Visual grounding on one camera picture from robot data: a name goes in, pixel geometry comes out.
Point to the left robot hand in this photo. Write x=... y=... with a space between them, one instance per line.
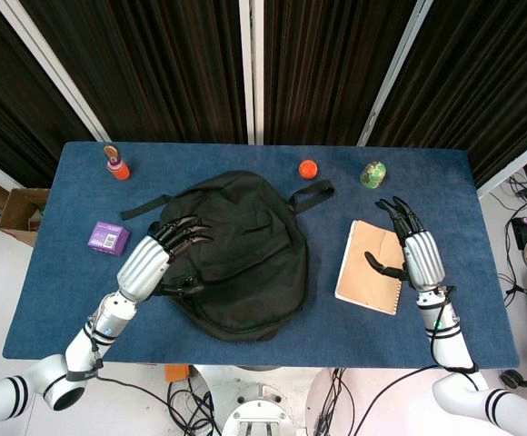
x=143 y=268

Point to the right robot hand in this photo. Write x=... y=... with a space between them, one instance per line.
x=420 y=259

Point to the brown spiral notebook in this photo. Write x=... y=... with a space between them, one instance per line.
x=368 y=272

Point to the black backpack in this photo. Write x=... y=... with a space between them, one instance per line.
x=241 y=254

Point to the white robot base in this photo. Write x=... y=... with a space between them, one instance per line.
x=256 y=409

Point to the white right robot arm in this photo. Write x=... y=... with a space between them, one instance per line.
x=454 y=349

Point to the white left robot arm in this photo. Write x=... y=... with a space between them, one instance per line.
x=63 y=363

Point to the purple small box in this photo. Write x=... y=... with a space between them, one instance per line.
x=107 y=238

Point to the orange bottle with round cap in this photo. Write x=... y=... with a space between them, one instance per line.
x=117 y=164

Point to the orange small box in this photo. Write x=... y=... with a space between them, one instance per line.
x=175 y=372

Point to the cardboard box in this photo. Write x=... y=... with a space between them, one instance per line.
x=20 y=213

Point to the orange round toy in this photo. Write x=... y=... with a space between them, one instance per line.
x=308 y=169

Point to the blue table cloth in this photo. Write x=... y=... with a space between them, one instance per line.
x=263 y=349

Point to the black caster wheel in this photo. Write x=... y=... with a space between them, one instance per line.
x=511 y=378

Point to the black curtain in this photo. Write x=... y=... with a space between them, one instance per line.
x=154 y=68

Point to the white frame post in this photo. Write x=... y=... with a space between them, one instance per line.
x=250 y=68

